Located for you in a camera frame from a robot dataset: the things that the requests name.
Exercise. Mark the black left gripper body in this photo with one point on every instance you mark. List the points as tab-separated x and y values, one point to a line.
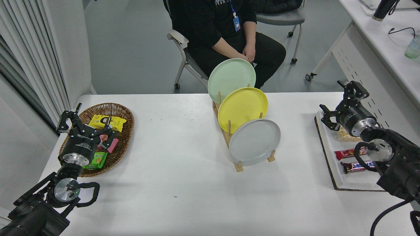
80	144

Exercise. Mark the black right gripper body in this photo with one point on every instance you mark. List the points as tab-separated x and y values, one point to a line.
356	114

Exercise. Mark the grey plate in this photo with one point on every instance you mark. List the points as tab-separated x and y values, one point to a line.
254	142

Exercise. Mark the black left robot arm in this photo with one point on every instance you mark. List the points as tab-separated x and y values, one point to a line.
32	213

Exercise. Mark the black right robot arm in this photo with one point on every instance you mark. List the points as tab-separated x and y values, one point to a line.
400	164

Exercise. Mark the person's left forearm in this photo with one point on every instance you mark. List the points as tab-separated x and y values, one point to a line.
251	36

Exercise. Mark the person's right forearm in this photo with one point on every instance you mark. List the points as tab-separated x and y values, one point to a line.
223	49

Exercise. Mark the yellow plate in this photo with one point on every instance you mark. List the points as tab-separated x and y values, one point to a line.
241	108

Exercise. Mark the wooden plate rack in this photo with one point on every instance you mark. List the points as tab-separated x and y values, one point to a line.
239	167

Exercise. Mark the pale green plate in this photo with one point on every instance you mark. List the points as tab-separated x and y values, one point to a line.
229	77

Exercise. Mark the person's left hand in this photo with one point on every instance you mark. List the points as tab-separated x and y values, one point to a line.
250	52

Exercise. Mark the person's right hand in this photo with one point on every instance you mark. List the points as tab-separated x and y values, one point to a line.
241	56

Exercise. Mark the red white snack packet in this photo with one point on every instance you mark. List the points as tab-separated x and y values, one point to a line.
103	137

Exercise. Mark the yellow snack packet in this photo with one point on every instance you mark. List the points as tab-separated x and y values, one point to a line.
96	123

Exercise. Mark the pink snack packet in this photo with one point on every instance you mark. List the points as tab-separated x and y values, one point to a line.
114	146

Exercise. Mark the brown wicker basket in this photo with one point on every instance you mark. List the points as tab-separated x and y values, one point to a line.
124	141

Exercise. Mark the green snack packet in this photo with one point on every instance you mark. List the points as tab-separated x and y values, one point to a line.
98	160

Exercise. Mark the pale cracker snack packet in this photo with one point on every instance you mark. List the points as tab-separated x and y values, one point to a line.
343	136

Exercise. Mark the white rectangular tray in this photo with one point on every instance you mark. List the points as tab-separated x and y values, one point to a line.
328	147

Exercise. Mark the red snack bar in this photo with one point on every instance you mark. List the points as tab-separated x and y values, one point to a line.
344	153

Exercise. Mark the brown Snickers bar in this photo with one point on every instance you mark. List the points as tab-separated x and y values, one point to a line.
357	166

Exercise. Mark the white perforated desk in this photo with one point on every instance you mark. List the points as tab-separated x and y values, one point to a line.
393	49

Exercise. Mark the clear green bottle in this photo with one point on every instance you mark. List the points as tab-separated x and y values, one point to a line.
412	49

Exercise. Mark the black flask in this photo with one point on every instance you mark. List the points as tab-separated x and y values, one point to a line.
382	8

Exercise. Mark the white vertical blinds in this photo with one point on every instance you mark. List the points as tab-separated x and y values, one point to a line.
19	39

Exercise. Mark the grey wheeled chair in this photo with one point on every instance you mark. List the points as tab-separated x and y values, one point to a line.
282	18

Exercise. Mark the black jacket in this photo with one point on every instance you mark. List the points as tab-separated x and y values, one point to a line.
279	5

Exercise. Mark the grey chair with white armrest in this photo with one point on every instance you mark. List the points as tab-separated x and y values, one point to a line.
177	37

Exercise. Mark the person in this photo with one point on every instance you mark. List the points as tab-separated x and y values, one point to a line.
203	26

